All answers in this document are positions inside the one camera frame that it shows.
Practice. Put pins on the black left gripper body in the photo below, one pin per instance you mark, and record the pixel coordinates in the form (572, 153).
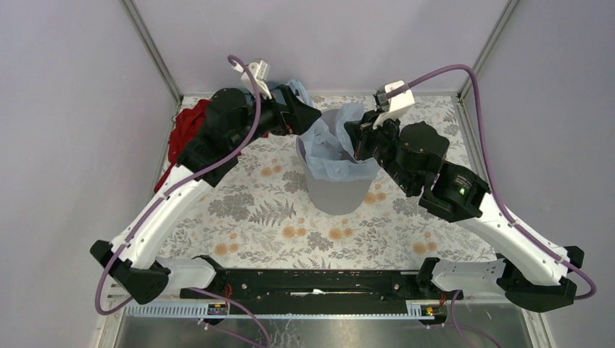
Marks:
(273, 119)

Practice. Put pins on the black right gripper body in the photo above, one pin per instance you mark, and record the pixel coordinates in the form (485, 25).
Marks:
(381, 143)

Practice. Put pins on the light blue plastic trash bag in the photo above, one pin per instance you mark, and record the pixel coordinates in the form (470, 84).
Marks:
(326, 148)

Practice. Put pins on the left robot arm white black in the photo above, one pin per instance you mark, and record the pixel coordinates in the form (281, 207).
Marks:
(232, 120)

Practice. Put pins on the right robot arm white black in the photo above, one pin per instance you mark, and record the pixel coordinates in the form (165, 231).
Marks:
(529, 271)

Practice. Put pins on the grey trash bin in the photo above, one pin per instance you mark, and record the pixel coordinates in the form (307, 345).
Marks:
(335, 198)

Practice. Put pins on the grey-blue cloth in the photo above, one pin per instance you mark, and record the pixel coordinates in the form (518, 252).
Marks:
(279, 93)

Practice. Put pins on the red cloth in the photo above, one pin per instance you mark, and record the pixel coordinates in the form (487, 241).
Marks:
(188, 122)

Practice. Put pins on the floral patterned table mat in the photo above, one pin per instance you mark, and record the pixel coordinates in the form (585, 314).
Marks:
(260, 216)

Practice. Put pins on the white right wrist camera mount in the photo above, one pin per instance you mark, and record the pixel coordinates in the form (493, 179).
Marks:
(392, 100)

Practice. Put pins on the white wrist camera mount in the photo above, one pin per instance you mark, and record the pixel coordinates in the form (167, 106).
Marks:
(392, 100)
(259, 71)

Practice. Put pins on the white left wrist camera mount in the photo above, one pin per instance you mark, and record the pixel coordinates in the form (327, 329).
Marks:
(259, 71)

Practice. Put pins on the right aluminium corner frame post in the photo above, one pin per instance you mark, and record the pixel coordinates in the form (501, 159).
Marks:
(492, 39)

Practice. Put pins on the aluminium corner frame post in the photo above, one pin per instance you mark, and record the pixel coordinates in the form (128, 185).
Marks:
(142, 31)
(492, 39)

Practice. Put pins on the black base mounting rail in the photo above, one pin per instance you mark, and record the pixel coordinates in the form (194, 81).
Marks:
(324, 292)

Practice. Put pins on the left aluminium corner frame post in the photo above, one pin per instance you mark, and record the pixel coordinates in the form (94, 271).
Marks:
(142, 31)

